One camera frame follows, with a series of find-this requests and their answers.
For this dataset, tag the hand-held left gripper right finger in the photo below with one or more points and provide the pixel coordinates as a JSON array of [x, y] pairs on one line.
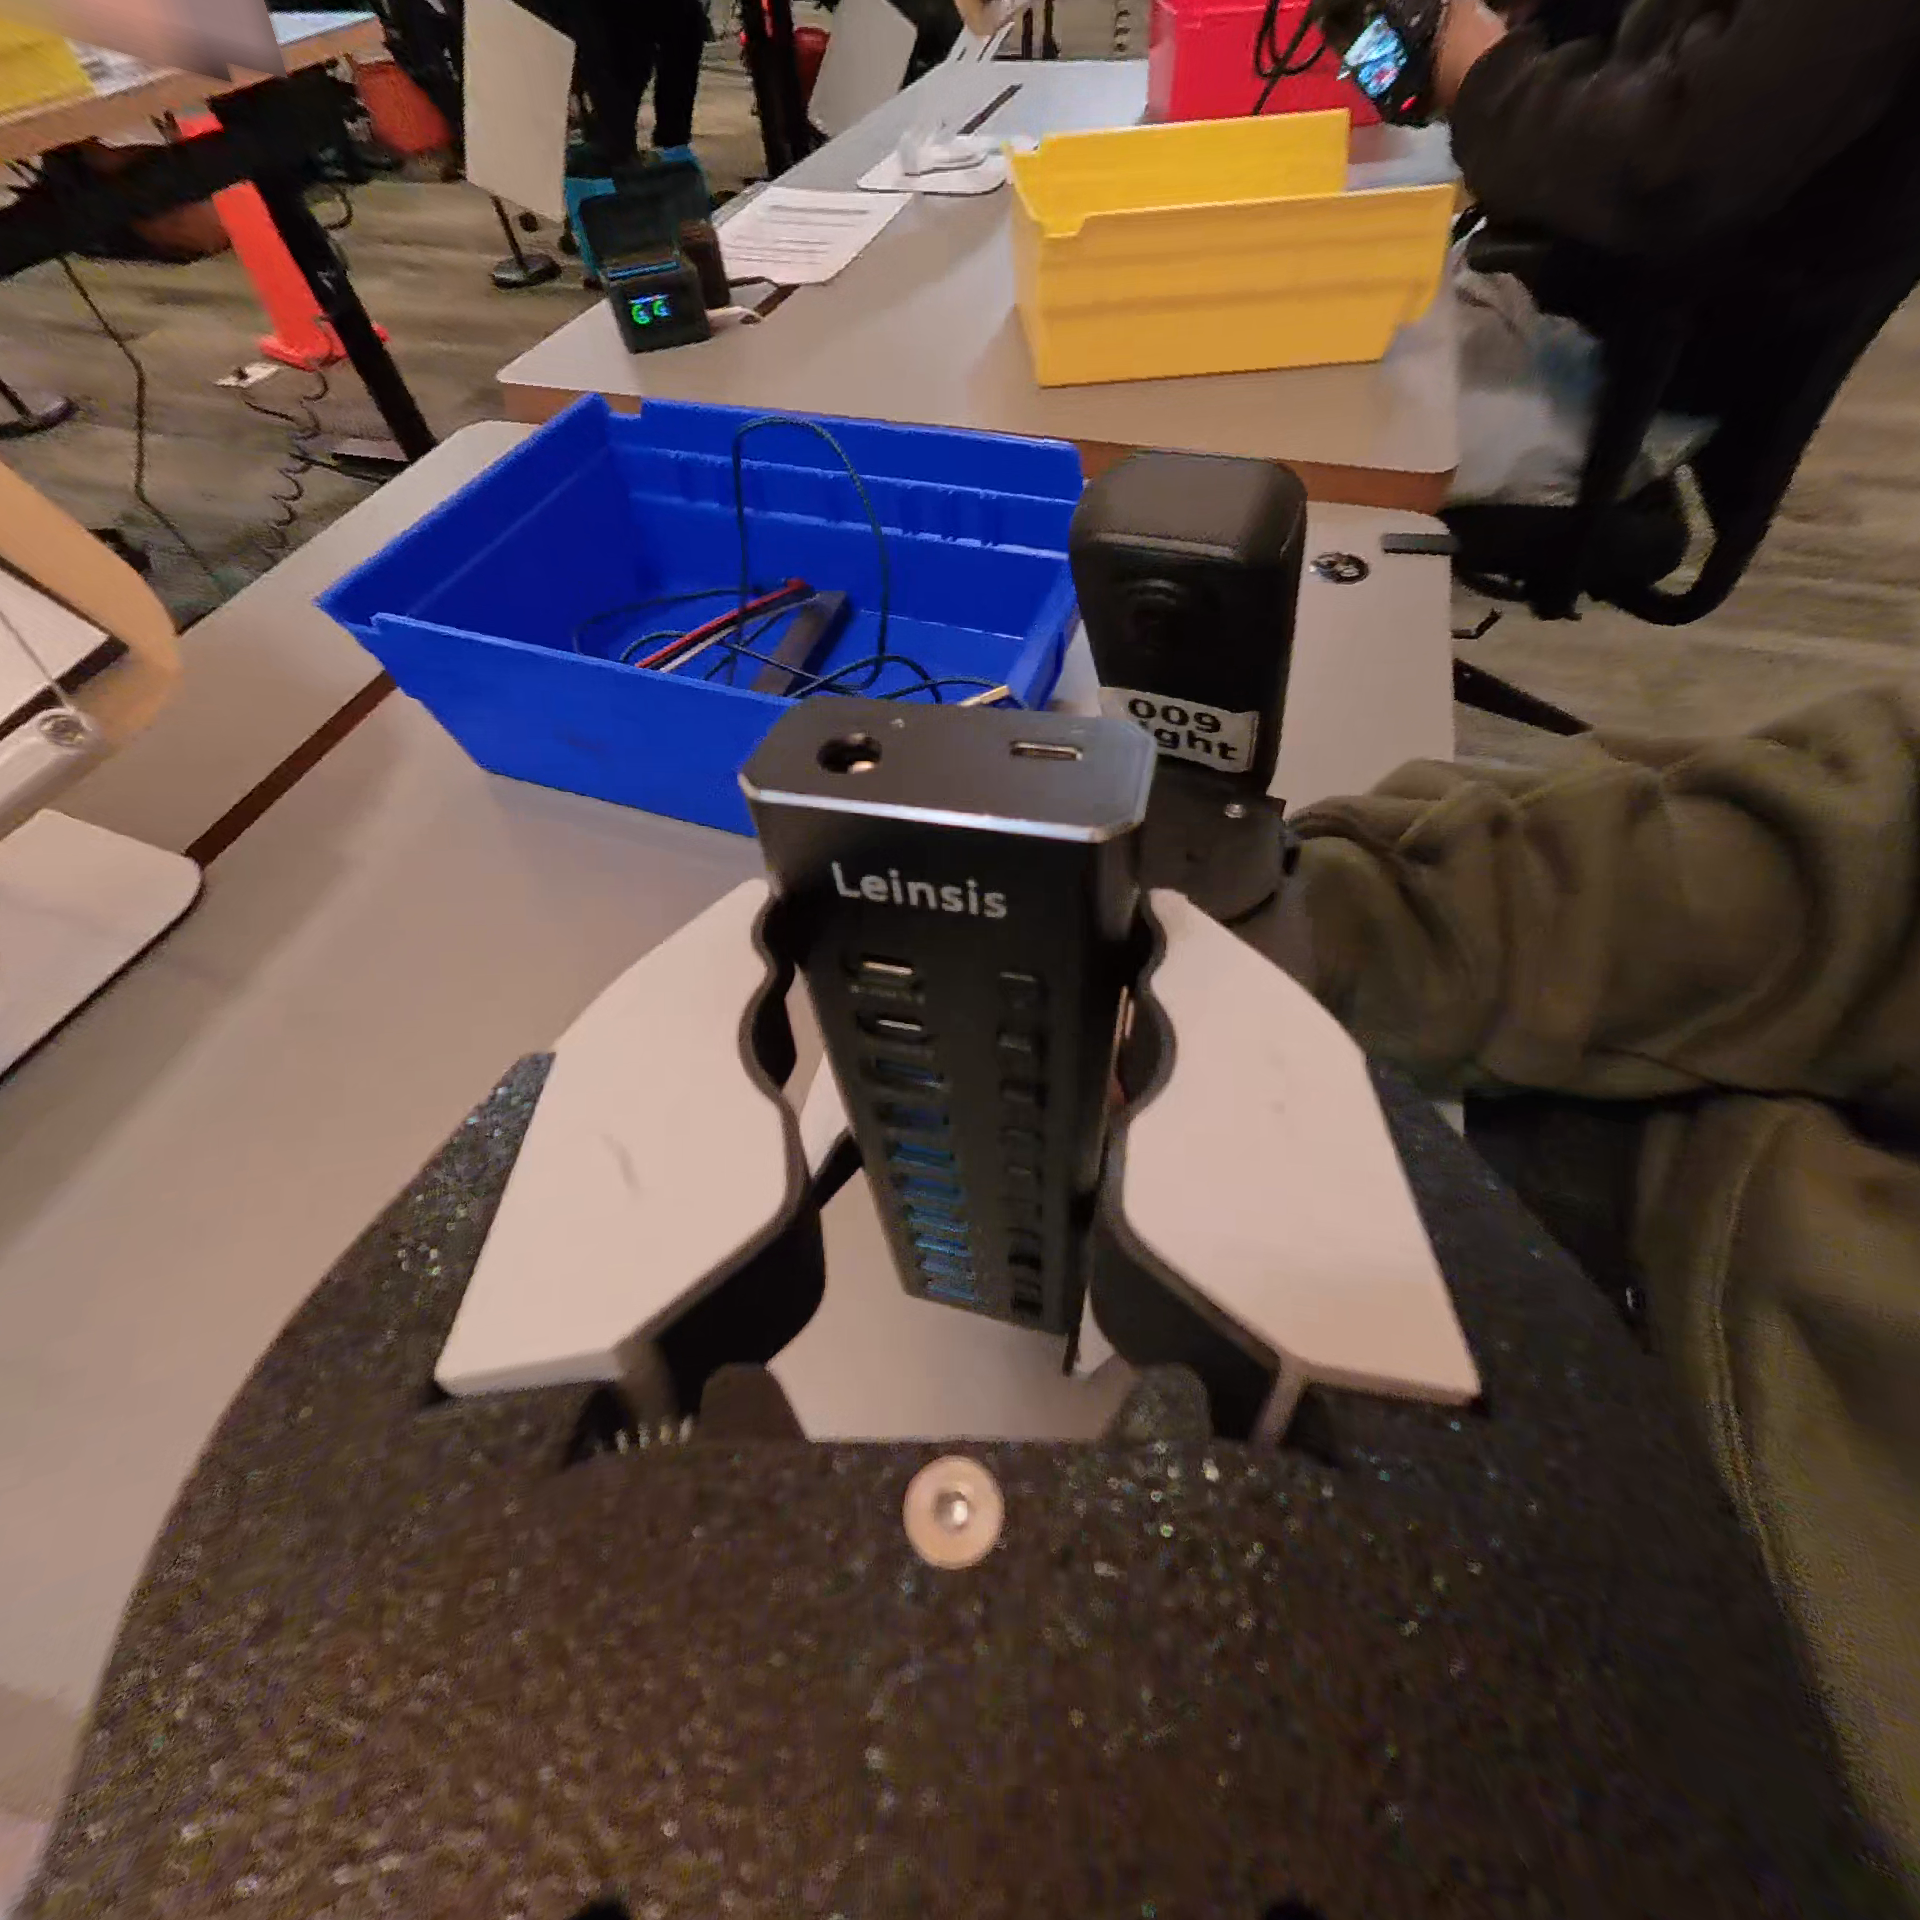
[[1290, 1202]]

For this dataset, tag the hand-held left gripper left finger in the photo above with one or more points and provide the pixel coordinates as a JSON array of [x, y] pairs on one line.
[[631, 1185]]

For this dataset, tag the black usb hub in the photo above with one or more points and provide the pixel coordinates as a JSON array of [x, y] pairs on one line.
[[962, 962]]

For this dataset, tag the blue plastic bin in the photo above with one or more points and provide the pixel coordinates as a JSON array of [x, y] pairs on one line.
[[525, 706]]

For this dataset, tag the person's right forearm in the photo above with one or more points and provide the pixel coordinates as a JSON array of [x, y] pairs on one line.
[[1621, 899]]

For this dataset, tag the grey desk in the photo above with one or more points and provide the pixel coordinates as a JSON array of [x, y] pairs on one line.
[[901, 346], [376, 931]]

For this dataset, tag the yellow plastic bin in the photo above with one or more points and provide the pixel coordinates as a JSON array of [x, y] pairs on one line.
[[1201, 300]]

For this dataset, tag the white stand base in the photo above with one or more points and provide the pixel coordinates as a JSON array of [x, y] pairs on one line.
[[939, 165]]

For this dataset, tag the white paper sheet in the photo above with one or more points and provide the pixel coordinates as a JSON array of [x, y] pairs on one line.
[[811, 234]]

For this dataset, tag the red plastic bin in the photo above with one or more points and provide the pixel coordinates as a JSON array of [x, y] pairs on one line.
[[1201, 59]]

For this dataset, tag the person's olive jacket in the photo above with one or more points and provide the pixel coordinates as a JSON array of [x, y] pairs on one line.
[[1801, 1425]]

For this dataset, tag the black teal battery charger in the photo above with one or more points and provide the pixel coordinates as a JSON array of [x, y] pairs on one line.
[[652, 308]]

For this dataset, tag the white panel stand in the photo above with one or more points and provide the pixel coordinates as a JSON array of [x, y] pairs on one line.
[[864, 59], [520, 105]]

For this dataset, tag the wooden document stand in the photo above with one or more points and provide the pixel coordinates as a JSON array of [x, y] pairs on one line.
[[121, 632]]

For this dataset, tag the black legged table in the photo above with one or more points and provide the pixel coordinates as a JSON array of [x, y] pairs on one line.
[[361, 331]]

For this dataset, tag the orange traffic cone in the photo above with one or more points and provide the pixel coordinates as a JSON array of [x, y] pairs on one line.
[[280, 272]]

